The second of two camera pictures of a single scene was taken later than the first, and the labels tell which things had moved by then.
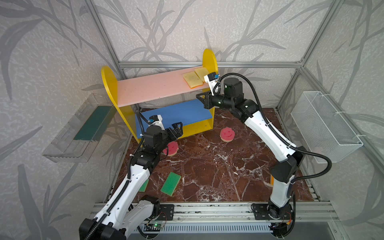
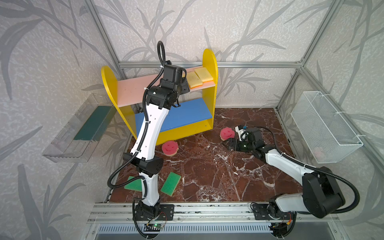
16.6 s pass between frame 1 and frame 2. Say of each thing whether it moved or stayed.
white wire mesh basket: stayed
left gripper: moved
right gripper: moved
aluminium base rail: stayed
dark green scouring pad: stayed
